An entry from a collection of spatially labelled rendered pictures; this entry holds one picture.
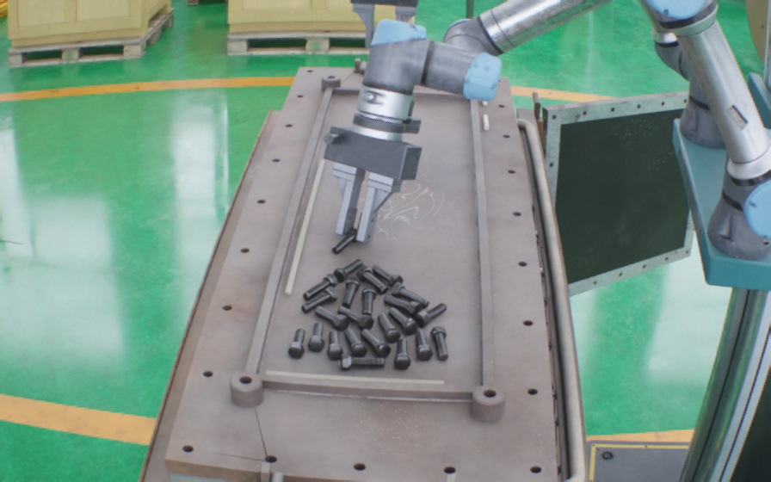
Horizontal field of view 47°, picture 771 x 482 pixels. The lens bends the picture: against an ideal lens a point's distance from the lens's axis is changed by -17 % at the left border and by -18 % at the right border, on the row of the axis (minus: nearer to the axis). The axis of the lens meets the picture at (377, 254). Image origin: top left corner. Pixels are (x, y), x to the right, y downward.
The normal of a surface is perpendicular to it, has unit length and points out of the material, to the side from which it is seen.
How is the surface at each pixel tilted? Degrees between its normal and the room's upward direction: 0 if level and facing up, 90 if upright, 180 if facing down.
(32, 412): 0
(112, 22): 90
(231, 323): 0
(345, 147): 69
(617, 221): 90
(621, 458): 0
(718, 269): 90
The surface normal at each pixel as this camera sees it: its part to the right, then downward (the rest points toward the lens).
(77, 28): -0.10, 0.50
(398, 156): -0.49, 0.07
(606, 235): 0.45, 0.46
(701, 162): 0.02, -0.86
